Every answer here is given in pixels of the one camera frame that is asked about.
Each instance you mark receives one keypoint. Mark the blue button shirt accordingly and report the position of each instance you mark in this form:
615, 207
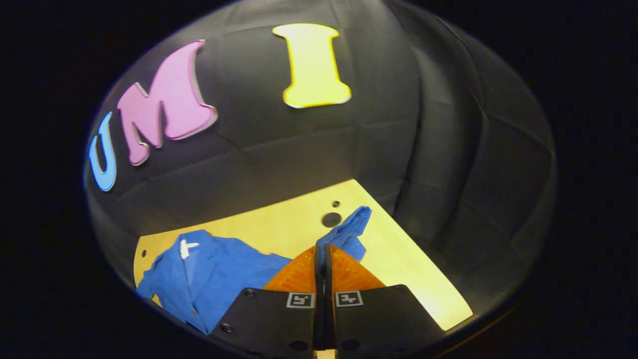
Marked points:
224, 269

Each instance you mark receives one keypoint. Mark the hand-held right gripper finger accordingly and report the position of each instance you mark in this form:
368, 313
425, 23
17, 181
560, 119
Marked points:
329, 299
318, 299

